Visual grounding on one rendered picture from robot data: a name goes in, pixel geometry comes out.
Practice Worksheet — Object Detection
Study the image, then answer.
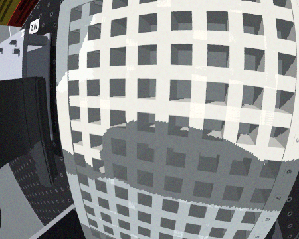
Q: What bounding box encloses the white well plate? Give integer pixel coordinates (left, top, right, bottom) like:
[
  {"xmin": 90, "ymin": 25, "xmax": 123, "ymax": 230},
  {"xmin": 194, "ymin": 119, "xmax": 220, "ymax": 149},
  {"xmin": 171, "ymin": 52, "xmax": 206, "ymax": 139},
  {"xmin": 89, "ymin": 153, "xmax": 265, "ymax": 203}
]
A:
[{"xmin": 56, "ymin": 0, "xmax": 299, "ymax": 239}]

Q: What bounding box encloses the white label with black lettering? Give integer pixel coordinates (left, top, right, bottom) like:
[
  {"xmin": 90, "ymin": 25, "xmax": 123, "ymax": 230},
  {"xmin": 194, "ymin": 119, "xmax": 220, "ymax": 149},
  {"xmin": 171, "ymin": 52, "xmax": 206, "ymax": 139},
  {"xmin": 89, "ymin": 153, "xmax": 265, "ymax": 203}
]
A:
[{"xmin": 29, "ymin": 18, "xmax": 39, "ymax": 34}]

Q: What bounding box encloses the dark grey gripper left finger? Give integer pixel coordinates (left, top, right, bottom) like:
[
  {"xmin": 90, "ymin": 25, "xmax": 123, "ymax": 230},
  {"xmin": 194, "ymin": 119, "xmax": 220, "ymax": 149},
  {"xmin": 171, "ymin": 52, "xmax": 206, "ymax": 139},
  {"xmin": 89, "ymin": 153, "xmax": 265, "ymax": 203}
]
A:
[{"xmin": 0, "ymin": 76, "xmax": 58, "ymax": 187}]

